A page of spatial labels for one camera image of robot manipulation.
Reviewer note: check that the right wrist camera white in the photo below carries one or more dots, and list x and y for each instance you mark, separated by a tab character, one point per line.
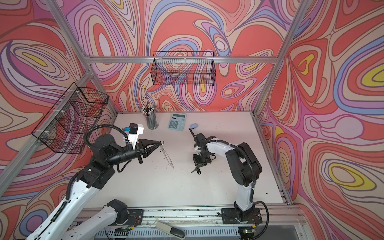
197	149

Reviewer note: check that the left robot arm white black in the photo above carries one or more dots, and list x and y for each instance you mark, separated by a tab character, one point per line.
85	184

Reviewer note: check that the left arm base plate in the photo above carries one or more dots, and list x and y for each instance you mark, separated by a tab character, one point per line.
132	216

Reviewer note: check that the teal calculator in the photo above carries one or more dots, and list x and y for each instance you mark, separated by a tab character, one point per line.
177	122

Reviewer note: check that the black wire basket back wall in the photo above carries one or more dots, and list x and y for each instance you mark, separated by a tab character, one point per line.
183	68

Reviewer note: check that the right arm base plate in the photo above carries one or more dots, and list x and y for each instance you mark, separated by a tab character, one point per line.
234	215

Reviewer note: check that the small blue stapler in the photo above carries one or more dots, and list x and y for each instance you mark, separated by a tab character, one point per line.
194	126

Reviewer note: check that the black wire basket wall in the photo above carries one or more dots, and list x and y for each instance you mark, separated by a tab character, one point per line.
80	109
183	68

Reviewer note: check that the grey foot pedal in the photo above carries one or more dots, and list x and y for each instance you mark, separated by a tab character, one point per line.
172	231

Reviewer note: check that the black wire basket left wall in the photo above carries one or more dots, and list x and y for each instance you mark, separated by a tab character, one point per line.
80	109

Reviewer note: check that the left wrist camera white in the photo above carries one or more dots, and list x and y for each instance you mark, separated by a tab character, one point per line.
133	131

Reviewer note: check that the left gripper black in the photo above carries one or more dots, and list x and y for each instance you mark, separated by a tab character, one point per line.
141	149

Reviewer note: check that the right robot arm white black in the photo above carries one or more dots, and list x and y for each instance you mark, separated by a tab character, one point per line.
244	166

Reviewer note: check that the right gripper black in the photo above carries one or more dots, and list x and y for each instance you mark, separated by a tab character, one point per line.
198	162

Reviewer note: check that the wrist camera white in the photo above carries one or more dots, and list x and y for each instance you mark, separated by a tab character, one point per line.
133	131
197	149

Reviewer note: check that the pencil cup with pencils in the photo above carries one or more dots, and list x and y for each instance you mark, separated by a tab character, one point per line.
150	115

